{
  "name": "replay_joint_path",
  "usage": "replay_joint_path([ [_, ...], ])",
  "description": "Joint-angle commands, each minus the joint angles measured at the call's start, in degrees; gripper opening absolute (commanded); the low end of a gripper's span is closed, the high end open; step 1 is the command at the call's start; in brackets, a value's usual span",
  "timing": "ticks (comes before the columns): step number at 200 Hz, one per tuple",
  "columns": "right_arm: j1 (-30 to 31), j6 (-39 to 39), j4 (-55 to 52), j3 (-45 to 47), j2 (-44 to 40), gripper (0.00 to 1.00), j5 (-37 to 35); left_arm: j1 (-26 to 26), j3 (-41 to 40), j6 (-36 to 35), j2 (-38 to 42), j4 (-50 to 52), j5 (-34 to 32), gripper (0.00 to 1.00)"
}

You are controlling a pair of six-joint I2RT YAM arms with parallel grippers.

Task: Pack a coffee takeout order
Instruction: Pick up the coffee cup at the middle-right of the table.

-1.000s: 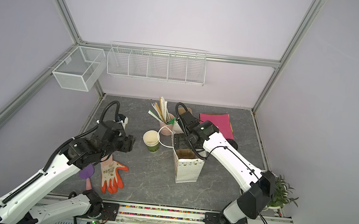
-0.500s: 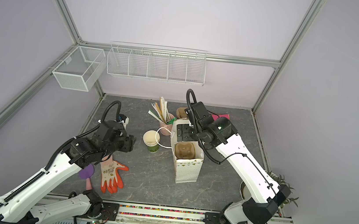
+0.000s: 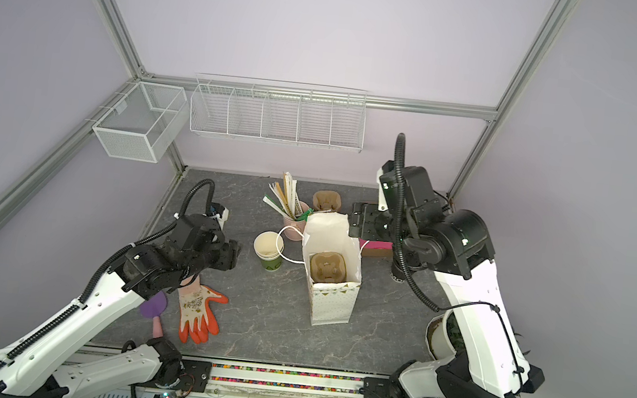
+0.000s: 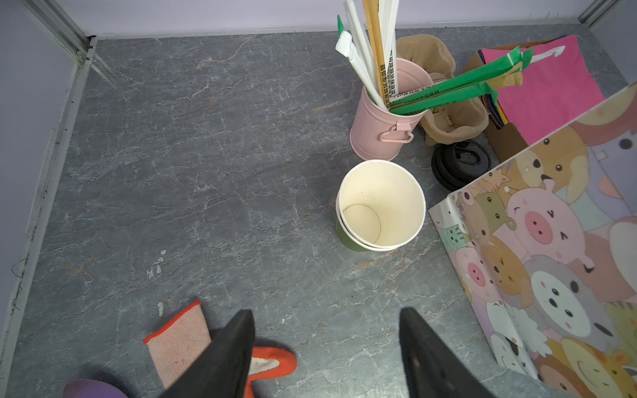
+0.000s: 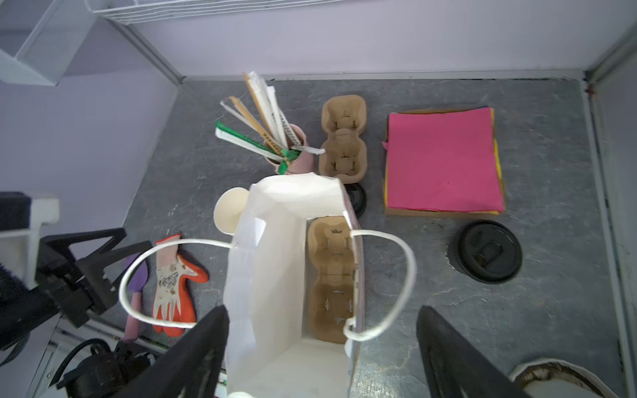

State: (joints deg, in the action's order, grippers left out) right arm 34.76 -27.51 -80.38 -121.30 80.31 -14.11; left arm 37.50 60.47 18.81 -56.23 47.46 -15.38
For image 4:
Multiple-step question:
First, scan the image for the green paper coffee cup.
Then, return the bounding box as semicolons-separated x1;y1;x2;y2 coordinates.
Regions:
335;160;426;252

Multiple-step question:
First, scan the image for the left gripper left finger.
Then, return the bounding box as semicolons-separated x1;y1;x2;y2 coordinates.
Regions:
162;309;255;397

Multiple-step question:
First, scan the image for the orange white work glove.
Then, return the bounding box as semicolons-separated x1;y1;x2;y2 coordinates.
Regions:
144;301;297;397

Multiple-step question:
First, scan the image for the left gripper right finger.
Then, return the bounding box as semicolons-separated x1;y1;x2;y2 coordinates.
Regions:
399;308;493;398

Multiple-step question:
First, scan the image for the brown pulp cup carrier stack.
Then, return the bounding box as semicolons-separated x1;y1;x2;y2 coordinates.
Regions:
396;34;489;147

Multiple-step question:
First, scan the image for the stack of black cup lids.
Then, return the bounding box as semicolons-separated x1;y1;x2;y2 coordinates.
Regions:
431;139;492;191

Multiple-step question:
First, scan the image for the purple pink silicone spatula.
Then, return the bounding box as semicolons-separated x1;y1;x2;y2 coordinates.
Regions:
62;379;127;398

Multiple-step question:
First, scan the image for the white cartoon paper gift bag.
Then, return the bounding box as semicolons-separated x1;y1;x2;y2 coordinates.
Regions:
430;86;636;397

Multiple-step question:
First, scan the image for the pink cup of stirrers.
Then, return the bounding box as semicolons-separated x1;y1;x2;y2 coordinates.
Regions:
335;1;539;161

